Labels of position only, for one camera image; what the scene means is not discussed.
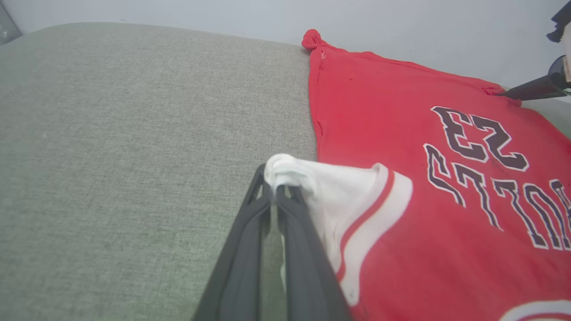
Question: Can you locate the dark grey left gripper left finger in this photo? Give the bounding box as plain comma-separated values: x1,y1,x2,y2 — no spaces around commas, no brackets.
192,164,273,321

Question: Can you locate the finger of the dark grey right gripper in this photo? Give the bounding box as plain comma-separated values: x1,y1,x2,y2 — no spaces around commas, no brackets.
494,71,571,102

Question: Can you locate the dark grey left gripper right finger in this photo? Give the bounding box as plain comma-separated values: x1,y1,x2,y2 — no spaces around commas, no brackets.
274,185,354,321

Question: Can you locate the red basketball jersey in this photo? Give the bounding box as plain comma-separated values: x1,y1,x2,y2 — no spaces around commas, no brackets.
263,29,571,321

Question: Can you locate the grey metal bar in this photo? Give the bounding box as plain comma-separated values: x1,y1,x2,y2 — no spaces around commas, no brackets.
0,4,22,46

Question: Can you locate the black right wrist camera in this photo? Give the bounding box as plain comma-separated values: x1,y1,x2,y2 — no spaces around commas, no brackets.
546,0,571,44

